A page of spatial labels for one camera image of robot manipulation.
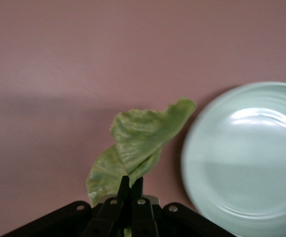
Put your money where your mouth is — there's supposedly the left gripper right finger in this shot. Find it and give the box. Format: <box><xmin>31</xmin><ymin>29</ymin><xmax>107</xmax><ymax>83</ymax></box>
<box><xmin>131</xmin><ymin>177</ymin><xmax>160</xmax><ymax>237</ymax></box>

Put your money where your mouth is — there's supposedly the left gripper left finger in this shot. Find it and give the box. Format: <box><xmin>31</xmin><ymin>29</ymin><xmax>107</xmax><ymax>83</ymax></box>
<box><xmin>82</xmin><ymin>175</ymin><xmax>130</xmax><ymax>237</ymax></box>

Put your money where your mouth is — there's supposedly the green lettuce leaf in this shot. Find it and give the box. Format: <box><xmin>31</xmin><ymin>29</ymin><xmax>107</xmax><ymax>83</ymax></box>
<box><xmin>85</xmin><ymin>97</ymin><xmax>198</xmax><ymax>237</ymax></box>

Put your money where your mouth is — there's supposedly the pale green round plate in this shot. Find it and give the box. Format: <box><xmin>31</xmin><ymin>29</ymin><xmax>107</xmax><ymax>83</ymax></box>
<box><xmin>181</xmin><ymin>81</ymin><xmax>286</xmax><ymax>237</ymax></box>

